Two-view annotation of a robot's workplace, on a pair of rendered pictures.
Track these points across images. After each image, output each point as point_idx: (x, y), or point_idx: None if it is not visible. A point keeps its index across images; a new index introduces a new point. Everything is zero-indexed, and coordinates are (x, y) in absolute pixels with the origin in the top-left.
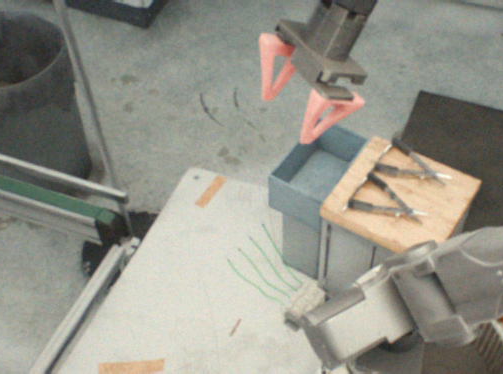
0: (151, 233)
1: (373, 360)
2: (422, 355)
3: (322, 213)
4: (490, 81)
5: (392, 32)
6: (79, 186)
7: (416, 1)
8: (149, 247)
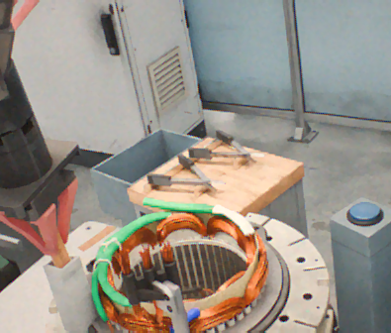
0: (28, 272)
1: None
2: (40, 192)
3: (130, 196)
4: None
5: (385, 170)
6: None
7: None
8: (21, 282)
